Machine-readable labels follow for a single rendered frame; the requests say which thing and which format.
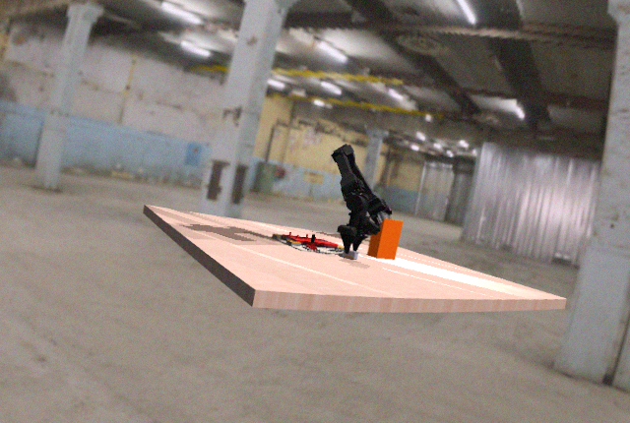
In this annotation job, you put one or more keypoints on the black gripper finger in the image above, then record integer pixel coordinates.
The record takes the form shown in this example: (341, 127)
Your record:
(347, 241)
(356, 243)

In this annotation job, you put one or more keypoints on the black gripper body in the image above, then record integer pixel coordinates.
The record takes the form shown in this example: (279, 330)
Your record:
(352, 229)

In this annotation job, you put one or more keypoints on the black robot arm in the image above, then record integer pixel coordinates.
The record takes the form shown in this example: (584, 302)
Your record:
(353, 184)

